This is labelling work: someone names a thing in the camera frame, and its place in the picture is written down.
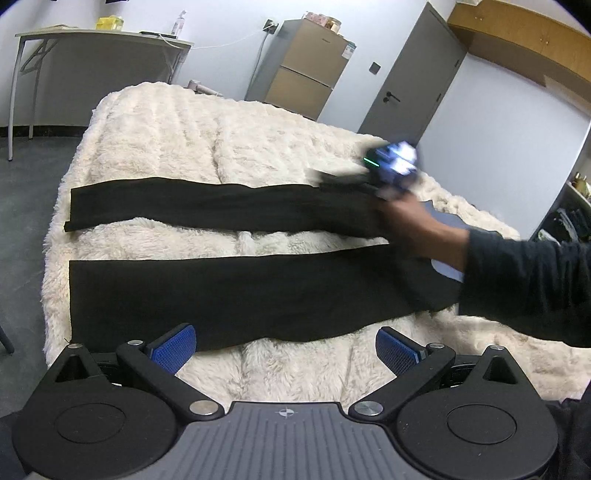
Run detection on grey door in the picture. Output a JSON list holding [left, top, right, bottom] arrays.
[[358, 2, 469, 146]]

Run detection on gold fridge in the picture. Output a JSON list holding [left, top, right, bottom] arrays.
[[263, 18, 357, 121]]

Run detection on grey power cable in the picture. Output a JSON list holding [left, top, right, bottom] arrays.
[[247, 32, 269, 100]]

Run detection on person's right hand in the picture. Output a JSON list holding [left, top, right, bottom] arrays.
[[379, 196, 469, 271]]

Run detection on grey folding table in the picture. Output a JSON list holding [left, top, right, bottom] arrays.
[[8, 27, 194, 162]]

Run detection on cluttered white shelf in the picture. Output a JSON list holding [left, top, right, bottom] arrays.
[[531, 171, 591, 243]]

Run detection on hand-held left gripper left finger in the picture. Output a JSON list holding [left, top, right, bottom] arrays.
[[55, 323, 225, 421]]

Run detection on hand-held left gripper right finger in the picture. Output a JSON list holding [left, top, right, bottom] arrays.
[[348, 326, 536, 420]]

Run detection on wooden wall cabinet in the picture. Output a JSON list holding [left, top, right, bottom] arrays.
[[447, 0, 591, 116]]

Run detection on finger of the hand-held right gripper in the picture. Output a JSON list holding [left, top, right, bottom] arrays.
[[311, 167, 372, 191]]

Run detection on cream fluffy blanket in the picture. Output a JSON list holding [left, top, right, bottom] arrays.
[[41, 82, 591, 402]]

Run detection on white charging cable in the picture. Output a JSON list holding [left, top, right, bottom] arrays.
[[159, 28, 269, 49]]

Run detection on blue and black pants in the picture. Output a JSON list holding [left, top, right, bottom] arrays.
[[64, 176, 467, 354]]

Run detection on pink hair dryer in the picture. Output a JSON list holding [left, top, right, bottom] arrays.
[[187, 79, 227, 97]]

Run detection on person's right forearm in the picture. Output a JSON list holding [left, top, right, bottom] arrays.
[[457, 228, 591, 349]]

